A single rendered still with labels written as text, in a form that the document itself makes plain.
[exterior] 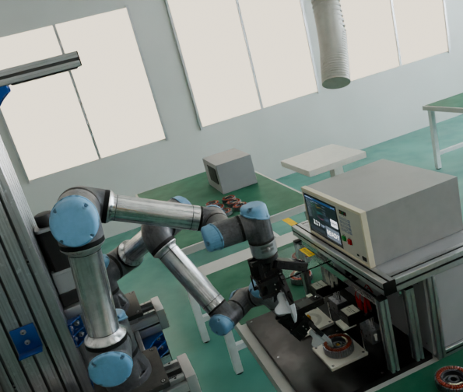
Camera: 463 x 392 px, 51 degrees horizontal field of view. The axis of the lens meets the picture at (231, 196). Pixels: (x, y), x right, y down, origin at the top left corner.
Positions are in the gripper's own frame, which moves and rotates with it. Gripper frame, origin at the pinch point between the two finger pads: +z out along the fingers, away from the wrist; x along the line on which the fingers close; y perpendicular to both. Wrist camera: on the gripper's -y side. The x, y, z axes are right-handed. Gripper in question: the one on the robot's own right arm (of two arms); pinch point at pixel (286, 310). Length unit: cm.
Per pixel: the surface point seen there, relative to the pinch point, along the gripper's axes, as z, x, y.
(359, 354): 37.1, -13.2, -27.1
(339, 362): 37.1, -13.6, -19.2
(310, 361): 38.3, -22.6, -11.7
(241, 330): 41, -63, 1
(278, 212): 41, -178, -73
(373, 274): 3.8, -4.6, -33.8
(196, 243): 41, -178, -11
